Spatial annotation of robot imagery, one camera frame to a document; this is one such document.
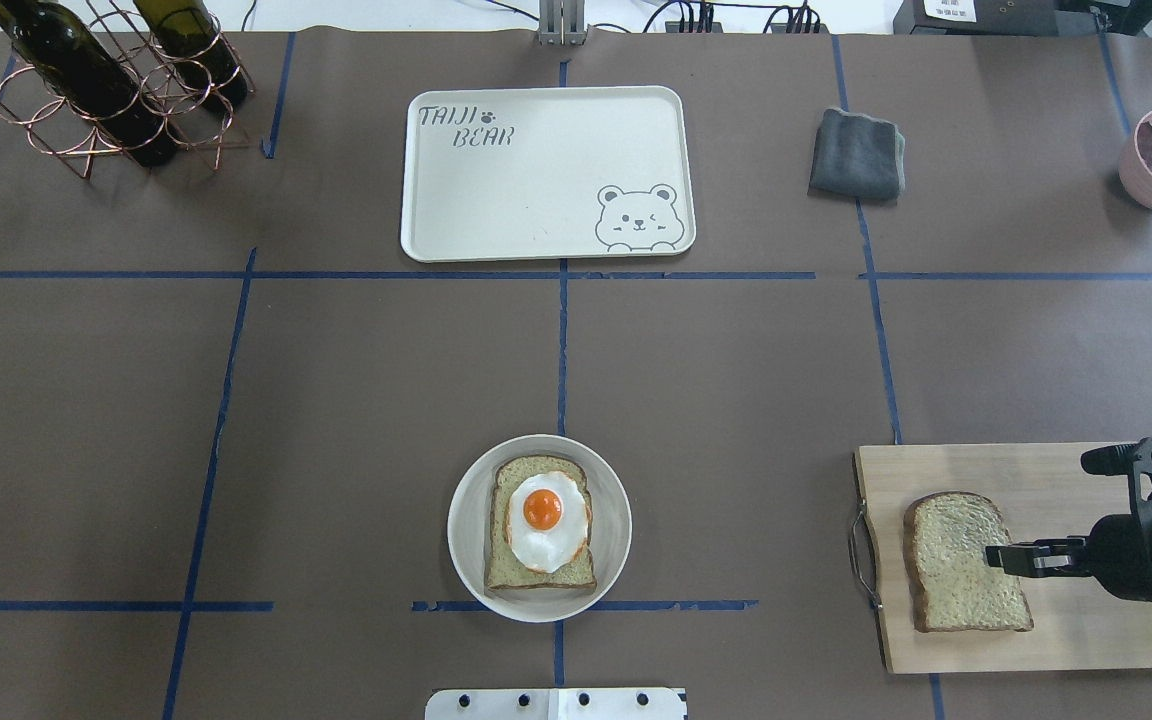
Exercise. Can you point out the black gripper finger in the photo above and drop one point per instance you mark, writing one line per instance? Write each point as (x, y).
(1045, 558)

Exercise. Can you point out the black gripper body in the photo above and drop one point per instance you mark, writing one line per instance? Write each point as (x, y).
(1122, 553)

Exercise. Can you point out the bread slice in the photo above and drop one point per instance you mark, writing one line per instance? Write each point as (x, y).
(952, 586)
(503, 572)

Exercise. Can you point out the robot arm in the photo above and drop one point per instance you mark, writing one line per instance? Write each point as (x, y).
(1117, 552)

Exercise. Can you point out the cream bear tray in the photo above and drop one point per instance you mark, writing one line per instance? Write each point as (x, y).
(508, 174)

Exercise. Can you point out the wooden cutting board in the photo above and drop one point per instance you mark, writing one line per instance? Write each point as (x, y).
(1049, 504)

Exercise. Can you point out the folded grey cloth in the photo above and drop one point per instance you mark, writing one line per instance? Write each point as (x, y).
(858, 156)

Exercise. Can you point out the fried egg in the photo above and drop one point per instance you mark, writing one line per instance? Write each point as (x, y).
(547, 522)

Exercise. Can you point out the white round plate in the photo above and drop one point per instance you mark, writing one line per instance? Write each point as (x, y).
(468, 519)

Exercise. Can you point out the green wine bottle middle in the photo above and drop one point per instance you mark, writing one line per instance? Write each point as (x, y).
(186, 32)

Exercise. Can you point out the green wine bottle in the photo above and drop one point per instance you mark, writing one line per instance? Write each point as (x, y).
(66, 54)
(186, 32)

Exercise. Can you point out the green wine bottle front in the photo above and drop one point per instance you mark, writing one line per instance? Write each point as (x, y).
(66, 54)

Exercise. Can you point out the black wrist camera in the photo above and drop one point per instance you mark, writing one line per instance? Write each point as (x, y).
(1141, 462)

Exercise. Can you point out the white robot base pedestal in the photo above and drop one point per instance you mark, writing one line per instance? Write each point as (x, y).
(559, 703)

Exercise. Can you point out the aluminium frame post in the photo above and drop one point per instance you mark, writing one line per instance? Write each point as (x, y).
(562, 23)

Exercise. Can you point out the copper wire bottle rack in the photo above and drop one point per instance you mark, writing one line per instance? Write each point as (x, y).
(140, 80)

